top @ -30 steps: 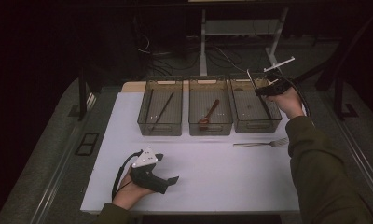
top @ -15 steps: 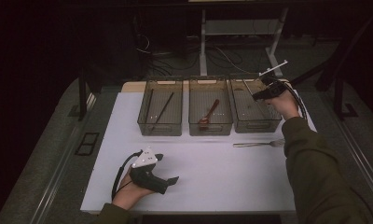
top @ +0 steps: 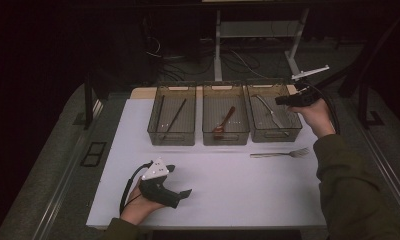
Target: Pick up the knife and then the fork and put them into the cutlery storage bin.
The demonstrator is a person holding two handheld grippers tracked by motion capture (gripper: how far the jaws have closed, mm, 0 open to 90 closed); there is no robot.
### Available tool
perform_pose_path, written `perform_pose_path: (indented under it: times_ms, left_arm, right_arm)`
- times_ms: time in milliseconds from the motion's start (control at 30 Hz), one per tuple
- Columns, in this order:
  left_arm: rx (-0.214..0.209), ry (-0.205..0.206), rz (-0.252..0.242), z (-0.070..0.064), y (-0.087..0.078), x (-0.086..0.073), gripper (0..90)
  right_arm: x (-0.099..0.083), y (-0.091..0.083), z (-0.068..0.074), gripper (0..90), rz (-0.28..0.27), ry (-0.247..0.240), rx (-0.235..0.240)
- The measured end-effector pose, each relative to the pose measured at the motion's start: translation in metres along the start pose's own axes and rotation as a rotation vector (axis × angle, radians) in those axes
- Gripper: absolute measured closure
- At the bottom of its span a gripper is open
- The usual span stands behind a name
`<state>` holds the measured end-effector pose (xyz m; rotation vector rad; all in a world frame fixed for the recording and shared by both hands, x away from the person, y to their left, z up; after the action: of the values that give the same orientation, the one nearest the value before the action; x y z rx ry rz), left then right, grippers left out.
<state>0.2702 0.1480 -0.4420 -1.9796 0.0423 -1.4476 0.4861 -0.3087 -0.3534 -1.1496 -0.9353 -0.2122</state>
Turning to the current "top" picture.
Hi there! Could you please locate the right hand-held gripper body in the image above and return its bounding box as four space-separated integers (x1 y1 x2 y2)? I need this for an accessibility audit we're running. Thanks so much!
288 64 331 108

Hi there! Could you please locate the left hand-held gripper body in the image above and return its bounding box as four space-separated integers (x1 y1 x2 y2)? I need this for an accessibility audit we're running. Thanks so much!
138 157 182 210

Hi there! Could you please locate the clear smoky plastic bin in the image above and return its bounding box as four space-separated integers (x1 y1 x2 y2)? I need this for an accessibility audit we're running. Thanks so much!
246 83 303 144
201 83 251 147
147 84 197 147

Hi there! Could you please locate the black chopstick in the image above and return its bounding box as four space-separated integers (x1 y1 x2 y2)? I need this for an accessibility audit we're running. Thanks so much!
161 98 188 138

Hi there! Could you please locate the metal fork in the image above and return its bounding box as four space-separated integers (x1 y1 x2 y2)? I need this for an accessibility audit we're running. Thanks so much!
249 147 311 159

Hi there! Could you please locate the brown wooden spoon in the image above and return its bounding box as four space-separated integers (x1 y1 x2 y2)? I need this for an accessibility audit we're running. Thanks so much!
211 105 237 140

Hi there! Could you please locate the person's right hand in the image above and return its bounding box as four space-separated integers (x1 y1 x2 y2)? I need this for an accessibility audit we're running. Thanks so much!
287 98 336 139

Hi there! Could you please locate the person's left hand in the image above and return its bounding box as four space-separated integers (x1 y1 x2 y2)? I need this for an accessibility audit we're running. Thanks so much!
120 181 166 226

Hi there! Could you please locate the black angled metal stand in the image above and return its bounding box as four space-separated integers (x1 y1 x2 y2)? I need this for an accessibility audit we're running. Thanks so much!
311 6 400 129

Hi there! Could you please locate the wooden board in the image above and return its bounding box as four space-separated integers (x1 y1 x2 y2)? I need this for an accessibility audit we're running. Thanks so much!
130 84 299 100

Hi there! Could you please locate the white metal stand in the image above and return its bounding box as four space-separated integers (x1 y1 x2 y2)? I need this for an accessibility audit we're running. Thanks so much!
213 8 311 84

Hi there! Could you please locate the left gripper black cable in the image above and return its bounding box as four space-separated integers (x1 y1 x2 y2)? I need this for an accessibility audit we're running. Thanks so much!
119 160 155 215

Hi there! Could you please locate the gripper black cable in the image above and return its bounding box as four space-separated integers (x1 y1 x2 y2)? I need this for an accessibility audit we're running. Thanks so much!
119 160 155 215
304 81 341 136

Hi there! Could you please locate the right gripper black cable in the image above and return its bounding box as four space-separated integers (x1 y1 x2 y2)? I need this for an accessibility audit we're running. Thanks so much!
304 81 341 136

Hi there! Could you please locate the white floor cable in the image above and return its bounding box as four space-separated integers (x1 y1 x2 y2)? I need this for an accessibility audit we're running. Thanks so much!
229 49 269 80

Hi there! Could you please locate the black rectangular floor frame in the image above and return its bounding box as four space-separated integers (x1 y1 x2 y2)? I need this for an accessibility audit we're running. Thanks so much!
80 141 108 168

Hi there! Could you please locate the black floor cable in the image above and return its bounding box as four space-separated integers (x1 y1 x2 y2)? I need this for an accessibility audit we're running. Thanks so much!
161 54 216 83

